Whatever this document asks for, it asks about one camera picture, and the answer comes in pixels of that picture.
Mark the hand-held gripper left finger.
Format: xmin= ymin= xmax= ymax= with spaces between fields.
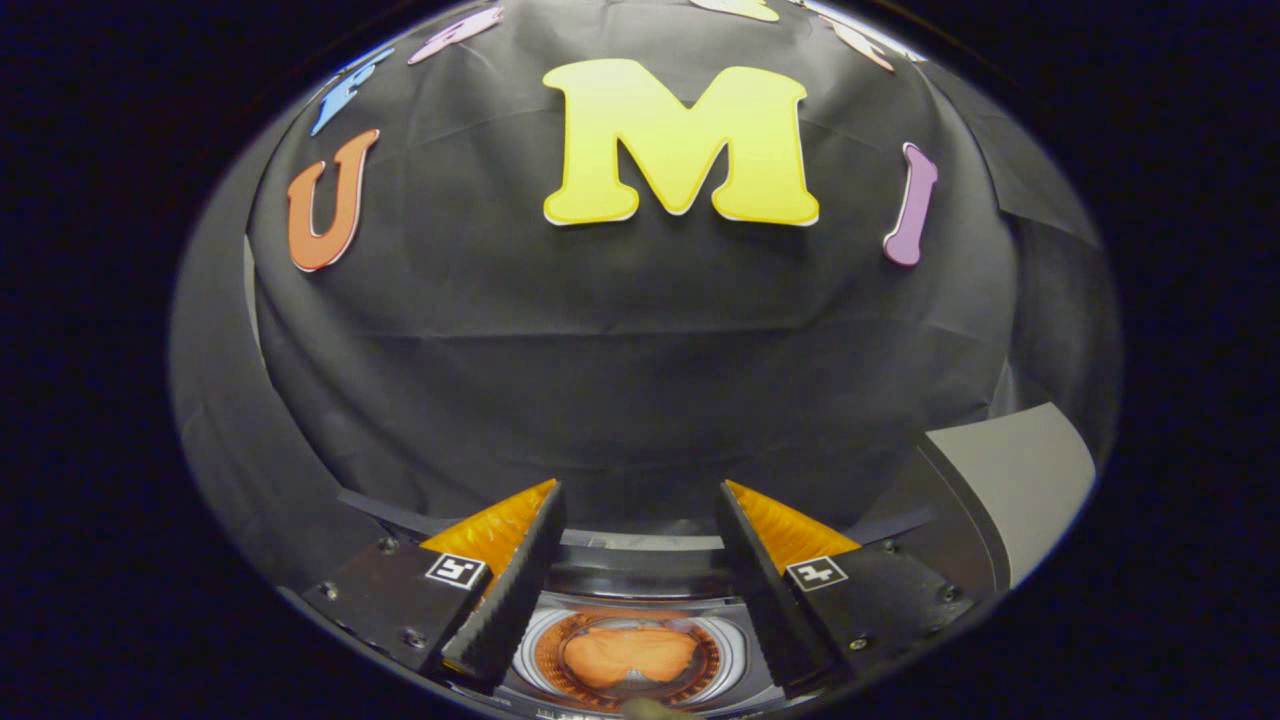
xmin=303 ymin=479 xmax=567 ymax=693

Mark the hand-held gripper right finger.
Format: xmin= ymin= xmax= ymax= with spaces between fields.
xmin=716 ymin=480 xmax=976 ymax=698

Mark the grey washing machine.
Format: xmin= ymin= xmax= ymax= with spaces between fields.
xmin=495 ymin=590 xmax=796 ymax=719

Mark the dark washing machine lid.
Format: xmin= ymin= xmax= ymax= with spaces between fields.
xmin=338 ymin=487 xmax=936 ymax=601

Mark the orange polo shirt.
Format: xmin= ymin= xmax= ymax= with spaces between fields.
xmin=562 ymin=625 xmax=701 ymax=691

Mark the beige cabinet with dark top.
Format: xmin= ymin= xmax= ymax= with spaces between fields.
xmin=880 ymin=402 xmax=1098 ymax=601

